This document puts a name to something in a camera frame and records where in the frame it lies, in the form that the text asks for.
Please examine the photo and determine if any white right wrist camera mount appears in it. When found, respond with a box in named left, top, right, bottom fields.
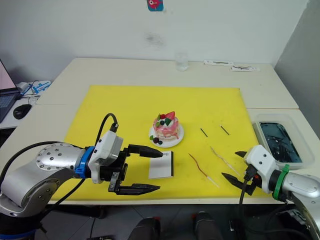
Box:
left=245, top=144, right=279, bottom=195

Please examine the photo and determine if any white flat packet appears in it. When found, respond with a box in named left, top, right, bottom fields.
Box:
left=230, top=64, right=261, bottom=73
left=203, top=59, right=235, bottom=67

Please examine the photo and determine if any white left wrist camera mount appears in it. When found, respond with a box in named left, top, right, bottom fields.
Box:
left=88, top=130, right=125, bottom=184

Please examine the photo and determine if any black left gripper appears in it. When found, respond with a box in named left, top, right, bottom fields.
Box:
left=99, top=144, right=164, bottom=196

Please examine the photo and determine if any white round plate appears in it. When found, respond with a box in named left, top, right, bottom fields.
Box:
left=148, top=124, right=185, bottom=148

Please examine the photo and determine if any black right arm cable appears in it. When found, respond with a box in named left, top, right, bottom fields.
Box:
left=238, top=169, right=255, bottom=240

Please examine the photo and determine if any dark rounded shape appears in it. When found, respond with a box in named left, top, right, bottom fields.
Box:
left=128, top=216, right=161, bottom=240
left=193, top=211, right=224, bottom=240

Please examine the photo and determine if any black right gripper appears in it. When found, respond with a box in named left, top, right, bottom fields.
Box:
left=221, top=150, right=263, bottom=196

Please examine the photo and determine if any clear glass of water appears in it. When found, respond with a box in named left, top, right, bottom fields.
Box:
left=175, top=52, right=189, bottom=72

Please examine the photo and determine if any white matchbox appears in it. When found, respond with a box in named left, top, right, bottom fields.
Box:
left=148, top=150, right=176, bottom=180

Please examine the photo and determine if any dark laptop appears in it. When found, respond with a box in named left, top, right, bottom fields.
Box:
left=0, top=58, right=22, bottom=123

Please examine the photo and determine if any clear plastic container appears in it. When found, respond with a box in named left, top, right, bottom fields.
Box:
left=252, top=113, right=315, bottom=171

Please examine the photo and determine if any yellow foam mat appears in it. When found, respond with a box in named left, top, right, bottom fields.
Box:
left=51, top=85, right=272, bottom=202

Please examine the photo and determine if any pink fruit-topped cake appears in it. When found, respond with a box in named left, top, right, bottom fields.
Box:
left=153, top=111, right=180, bottom=144

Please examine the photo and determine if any blue and white package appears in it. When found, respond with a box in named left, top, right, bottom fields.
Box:
left=19, top=79, right=52, bottom=97

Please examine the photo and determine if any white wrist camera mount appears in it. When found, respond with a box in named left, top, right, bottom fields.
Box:
left=88, top=130, right=125, bottom=184
left=245, top=144, right=279, bottom=195

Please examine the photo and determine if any red twisted candle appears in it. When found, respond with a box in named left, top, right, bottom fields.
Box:
left=188, top=152, right=221, bottom=189

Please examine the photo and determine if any black computer mouse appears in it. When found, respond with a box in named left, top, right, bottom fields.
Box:
left=12, top=103, right=33, bottom=120

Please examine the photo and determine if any pale pink twisted candle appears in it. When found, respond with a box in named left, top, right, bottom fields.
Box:
left=209, top=146, right=241, bottom=176

